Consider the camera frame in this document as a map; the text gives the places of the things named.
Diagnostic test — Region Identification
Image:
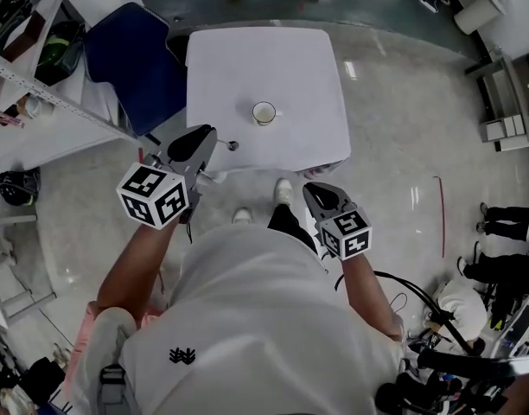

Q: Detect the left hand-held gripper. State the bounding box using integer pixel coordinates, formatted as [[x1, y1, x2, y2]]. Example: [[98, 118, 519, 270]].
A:
[[116, 123, 218, 232]]

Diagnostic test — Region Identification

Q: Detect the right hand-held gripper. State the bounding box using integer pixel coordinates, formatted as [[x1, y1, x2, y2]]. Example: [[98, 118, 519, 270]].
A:
[[302, 182, 373, 262]]

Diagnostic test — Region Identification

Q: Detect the white enamel cup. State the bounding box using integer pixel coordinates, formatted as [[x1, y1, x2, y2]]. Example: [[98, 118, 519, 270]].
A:
[[252, 100, 285, 127]]

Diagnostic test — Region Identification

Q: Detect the person's left forearm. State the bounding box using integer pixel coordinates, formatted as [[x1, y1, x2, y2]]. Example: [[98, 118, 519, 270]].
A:
[[95, 220, 182, 324]]

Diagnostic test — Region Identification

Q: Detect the person's right forearm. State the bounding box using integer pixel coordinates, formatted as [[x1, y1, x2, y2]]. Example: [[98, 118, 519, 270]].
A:
[[340, 255, 405, 342]]

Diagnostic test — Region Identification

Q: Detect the person's right trouser leg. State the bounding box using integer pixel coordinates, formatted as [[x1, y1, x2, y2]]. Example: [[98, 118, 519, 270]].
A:
[[267, 203, 320, 255]]

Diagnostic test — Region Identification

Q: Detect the red white striped object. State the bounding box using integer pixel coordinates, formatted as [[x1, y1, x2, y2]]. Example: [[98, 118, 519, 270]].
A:
[[302, 161, 342, 180]]

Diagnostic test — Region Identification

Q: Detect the person's right white shoe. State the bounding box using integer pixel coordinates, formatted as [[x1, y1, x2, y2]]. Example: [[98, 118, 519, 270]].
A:
[[273, 178, 294, 208]]

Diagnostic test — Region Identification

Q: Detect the red floor tape strip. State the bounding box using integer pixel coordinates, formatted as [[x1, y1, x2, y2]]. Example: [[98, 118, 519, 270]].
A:
[[432, 176, 448, 259]]

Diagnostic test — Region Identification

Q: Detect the person's white shirt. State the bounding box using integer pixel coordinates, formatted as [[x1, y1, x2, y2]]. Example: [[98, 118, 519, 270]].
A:
[[67, 222, 416, 415]]

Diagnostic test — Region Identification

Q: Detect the blue chair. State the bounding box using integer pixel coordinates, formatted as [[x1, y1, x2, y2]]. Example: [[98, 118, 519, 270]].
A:
[[82, 1, 191, 141]]

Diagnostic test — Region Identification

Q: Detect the white metal shelf rack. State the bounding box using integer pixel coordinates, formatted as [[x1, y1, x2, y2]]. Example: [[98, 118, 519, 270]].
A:
[[0, 0, 141, 173]]

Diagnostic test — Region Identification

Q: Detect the black helmet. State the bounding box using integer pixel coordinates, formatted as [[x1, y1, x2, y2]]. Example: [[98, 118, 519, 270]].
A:
[[0, 167, 42, 208]]

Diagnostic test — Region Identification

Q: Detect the pink cushioned seat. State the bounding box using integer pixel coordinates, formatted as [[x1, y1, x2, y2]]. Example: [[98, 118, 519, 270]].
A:
[[64, 269, 171, 391]]

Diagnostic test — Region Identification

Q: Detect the black equipment stand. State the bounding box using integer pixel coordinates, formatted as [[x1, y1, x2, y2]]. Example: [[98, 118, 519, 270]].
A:
[[373, 269, 529, 415]]

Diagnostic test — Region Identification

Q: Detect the white cloth covered table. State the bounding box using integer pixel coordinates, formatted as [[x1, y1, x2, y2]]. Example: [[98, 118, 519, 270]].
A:
[[185, 27, 352, 177]]

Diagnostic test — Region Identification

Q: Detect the green helmet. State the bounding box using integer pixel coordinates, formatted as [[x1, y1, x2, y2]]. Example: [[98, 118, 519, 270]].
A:
[[34, 20, 86, 86]]

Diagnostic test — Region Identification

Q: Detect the grey open cabinet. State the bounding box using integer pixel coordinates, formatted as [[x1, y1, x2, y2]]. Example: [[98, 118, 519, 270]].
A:
[[464, 48, 529, 154]]

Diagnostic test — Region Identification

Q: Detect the grey strap with buckle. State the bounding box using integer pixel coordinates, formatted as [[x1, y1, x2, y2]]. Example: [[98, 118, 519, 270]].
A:
[[97, 363, 132, 415]]

